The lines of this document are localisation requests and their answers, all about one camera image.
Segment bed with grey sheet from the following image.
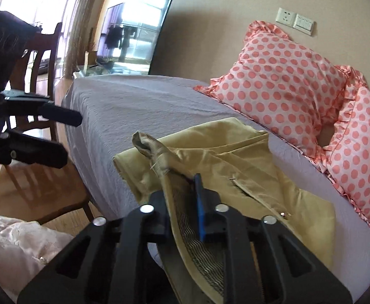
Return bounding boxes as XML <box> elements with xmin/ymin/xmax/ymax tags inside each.
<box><xmin>61</xmin><ymin>75</ymin><xmax>370</xmax><ymax>304</ymax></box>

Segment yellow-green pants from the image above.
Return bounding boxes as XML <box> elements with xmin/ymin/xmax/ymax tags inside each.
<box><xmin>113</xmin><ymin>117</ymin><xmax>337</xmax><ymax>304</ymax></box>

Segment pale pink cloth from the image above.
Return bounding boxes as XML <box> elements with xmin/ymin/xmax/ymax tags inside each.
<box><xmin>0</xmin><ymin>214</ymin><xmax>75</xmax><ymax>296</ymax></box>

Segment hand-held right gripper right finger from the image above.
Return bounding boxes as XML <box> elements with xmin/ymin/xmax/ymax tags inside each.
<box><xmin>194</xmin><ymin>173</ymin><xmax>353</xmax><ymax>304</ymax></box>

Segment glass television stand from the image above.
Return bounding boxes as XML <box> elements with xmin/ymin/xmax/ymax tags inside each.
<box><xmin>73</xmin><ymin>62</ymin><xmax>151</xmax><ymax>80</ymax></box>

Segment small pink polka dot pillow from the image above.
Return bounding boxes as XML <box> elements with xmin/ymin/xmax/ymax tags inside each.
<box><xmin>318</xmin><ymin>65</ymin><xmax>370</xmax><ymax>235</ymax></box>

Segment beige curtain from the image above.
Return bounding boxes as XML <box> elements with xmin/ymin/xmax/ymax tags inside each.
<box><xmin>63</xmin><ymin>0</ymin><xmax>93</xmax><ymax>79</ymax></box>

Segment large pink polka dot pillow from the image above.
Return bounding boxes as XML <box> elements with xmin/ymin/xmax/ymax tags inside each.
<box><xmin>193</xmin><ymin>21</ymin><xmax>355</xmax><ymax>162</ymax></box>

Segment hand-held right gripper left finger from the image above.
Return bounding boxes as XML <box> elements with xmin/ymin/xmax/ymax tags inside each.
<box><xmin>17</xmin><ymin>193</ymin><xmax>177</xmax><ymax>304</ymax></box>

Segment flat screen television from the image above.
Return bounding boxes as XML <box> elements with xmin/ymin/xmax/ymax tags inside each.
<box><xmin>95</xmin><ymin>0</ymin><xmax>177</xmax><ymax>75</ymax></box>

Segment white wall socket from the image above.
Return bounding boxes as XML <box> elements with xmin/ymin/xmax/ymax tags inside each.
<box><xmin>275</xmin><ymin>7</ymin><xmax>297</xmax><ymax>25</ymax></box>

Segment wooden chair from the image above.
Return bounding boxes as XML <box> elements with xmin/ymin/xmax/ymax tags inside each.
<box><xmin>0</xmin><ymin>22</ymin><xmax>96</xmax><ymax>226</ymax></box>

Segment white light switch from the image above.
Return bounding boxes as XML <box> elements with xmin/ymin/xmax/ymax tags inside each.
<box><xmin>293</xmin><ymin>13</ymin><xmax>316</xmax><ymax>36</ymax></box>

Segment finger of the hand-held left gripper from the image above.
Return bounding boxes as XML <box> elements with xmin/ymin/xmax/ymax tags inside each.
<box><xmin>1</xmin><ymin>129</ymin><xmax>69</xmax><ymax>169</ymax></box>
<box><xmin>0</xmin><ymin>89</ymin><xmax>83</xmax><ymax>126</ymax></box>

